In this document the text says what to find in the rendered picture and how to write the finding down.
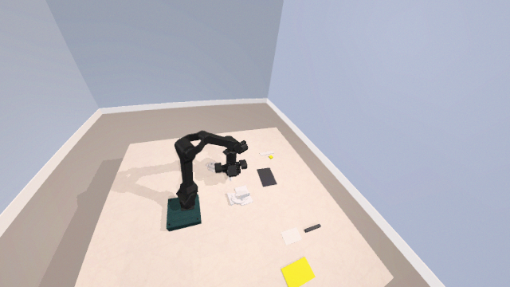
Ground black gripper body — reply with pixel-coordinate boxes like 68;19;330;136
214;158;248;174

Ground yellow square plate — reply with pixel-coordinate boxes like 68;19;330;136
281;258;316;287

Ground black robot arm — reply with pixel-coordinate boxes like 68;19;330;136
175;130;248;210

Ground dark grey flat bar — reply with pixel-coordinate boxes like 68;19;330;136
304;224;321;233

